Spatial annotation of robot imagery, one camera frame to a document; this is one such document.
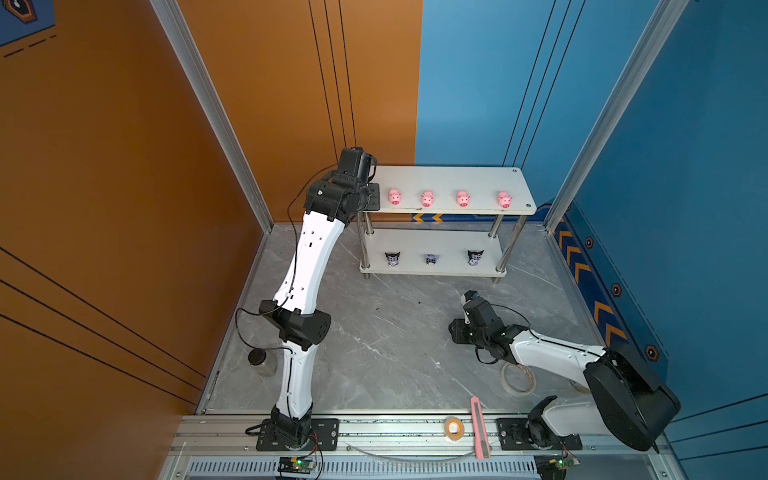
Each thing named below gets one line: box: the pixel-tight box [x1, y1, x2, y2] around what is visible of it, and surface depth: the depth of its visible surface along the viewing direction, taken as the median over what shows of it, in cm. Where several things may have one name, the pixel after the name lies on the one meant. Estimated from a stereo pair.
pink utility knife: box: [470, 396, 491, 460], surface depth 75 cm
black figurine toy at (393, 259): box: [384, 252, 401, 268], surface depth 98 cm
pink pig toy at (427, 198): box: [421, 189, 435, 208], surface depth 79 cm
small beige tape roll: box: [444, 416, 465, 442], surface depth 76 cm
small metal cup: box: [248, 348, 278, 377], surface depth 78 cm
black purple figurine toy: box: [467, 250, 485, 266], surface depth 98 cm
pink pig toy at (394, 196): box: [388, 188, 402, 206], surface depth 79 cm
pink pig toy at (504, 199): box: [497, 190, 513, 209], surface depth 77 cm
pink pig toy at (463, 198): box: [457, 189, 471, 207], surface depth 78 cm
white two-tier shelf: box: [358, 166, 537, 283], surface depth 99 cm
